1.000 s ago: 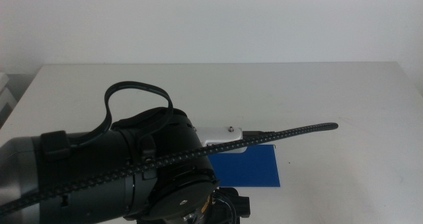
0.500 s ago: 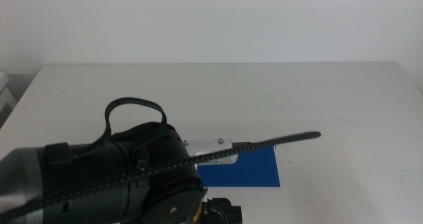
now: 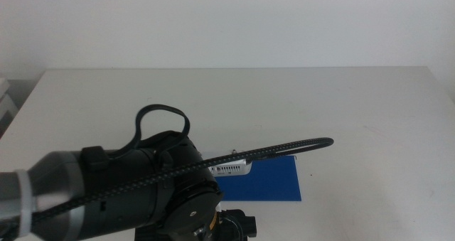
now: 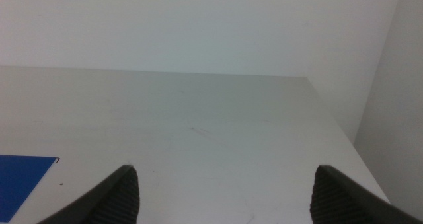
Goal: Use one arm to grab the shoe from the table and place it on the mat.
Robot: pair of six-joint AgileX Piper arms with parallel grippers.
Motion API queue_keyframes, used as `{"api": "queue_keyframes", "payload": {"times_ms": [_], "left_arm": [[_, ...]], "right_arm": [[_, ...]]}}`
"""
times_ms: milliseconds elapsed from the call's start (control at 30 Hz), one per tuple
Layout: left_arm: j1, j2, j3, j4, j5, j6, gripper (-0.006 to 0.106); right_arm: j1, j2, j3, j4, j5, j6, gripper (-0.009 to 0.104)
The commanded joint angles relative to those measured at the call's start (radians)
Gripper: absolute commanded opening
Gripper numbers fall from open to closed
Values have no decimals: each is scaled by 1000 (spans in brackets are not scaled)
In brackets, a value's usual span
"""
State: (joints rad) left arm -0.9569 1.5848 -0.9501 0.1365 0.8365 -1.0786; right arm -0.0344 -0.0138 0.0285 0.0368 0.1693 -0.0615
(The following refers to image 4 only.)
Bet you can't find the blue rectangular mat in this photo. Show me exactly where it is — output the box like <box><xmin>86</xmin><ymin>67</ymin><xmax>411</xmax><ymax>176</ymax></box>
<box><xmin>0</xmin><ymin>155</ymin><xmax>58</xmax><ymax>223</ymax></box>

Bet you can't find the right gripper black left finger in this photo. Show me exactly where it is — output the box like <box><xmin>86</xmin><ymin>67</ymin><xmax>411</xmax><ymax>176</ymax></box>
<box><xmin>35</xmin><ymin>165</ymin><xmax>141</xmax><ymax>224</ymax></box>

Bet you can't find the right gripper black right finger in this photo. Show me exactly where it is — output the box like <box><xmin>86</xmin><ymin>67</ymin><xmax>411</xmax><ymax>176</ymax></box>
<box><xmin>309</xmin><ymin>165</ymin><xmax>423</xmax><ymax>224</ymax></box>

